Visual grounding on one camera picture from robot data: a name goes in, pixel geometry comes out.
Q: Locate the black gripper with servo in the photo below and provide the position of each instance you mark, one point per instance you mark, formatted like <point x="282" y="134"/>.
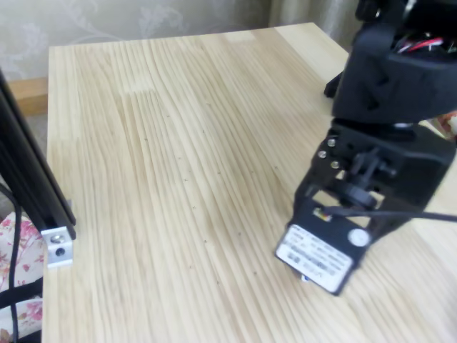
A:
<point x="418" y="171"/>

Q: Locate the blue white red candy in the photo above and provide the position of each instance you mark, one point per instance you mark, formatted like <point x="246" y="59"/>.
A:
<point x="304" y="278"/>

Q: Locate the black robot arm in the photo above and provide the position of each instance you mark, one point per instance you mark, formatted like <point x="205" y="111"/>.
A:
<point x="385" y="82"/>

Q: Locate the pink floral fabric item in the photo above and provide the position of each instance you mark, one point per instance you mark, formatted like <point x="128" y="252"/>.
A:
<point x="450" y="125"/>

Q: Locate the black aluminium extrusion bar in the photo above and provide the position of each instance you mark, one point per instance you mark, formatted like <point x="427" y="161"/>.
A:
<point x="25" y="160"/>

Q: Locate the wooden skirting board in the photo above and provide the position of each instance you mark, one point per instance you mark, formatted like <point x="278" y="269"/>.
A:
<point x="28" y="96"/>

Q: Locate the pink floral cloth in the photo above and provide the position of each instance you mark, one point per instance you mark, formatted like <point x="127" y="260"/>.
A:
<point x="28" y="250"/>

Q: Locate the silver corner bracket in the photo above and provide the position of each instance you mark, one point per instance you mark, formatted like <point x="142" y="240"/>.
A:
<point x="57" y="250"/>

